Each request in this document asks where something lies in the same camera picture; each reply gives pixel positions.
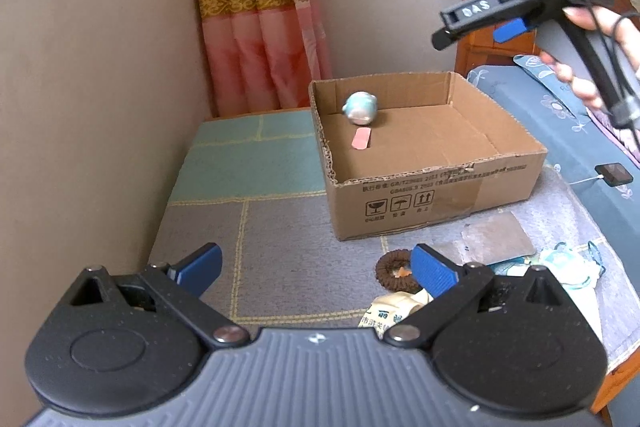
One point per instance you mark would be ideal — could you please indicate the beige snack packet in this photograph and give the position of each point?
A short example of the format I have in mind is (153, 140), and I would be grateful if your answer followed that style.
(385, 312)

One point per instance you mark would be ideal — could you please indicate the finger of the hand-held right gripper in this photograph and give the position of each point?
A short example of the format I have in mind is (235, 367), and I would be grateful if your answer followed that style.
(472, 11)
(509, 30)

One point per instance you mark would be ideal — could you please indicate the person's right hand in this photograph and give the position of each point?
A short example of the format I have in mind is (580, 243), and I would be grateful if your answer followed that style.
(625, 32)

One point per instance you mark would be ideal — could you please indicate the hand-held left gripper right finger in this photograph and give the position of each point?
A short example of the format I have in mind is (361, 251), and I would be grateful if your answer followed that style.
(432, 269)

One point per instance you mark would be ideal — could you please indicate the small black device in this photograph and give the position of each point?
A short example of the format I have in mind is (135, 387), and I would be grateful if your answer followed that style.
(614, 173)

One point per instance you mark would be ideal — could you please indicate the pale face mask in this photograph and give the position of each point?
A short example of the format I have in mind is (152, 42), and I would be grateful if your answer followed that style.
(565, 264)

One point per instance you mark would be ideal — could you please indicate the cardboard box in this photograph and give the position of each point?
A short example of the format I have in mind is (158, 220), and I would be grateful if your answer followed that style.
(425, 202)

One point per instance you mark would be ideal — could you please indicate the blue floral pillow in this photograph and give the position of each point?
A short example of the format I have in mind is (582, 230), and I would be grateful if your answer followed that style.
(565, 147)

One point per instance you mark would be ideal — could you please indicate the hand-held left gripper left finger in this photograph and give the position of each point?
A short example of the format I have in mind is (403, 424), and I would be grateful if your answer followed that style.
(200, 264)

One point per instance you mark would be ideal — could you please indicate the brown hair scrunchie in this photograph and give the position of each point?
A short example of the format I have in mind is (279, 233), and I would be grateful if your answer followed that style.
(387, 269)

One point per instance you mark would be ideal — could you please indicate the round blue white plush toy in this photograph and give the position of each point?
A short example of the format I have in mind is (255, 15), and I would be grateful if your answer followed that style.
(359, 108)

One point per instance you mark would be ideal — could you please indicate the grey zip pouch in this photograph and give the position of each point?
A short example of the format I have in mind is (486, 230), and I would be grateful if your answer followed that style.
(495, 234)

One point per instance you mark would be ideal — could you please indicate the pink patterned curtain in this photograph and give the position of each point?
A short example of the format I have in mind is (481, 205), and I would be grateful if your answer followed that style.
(250, 32)

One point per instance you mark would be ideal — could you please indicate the grey green patchwork cloth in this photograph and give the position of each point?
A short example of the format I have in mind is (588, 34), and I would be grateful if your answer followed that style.
(280, 227)

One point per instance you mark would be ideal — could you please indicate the small pink pad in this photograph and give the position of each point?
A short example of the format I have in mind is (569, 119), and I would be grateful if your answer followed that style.
(361, 138)

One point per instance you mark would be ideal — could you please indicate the pink striped cloth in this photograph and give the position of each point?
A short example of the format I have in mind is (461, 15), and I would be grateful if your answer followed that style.
(625, 137)

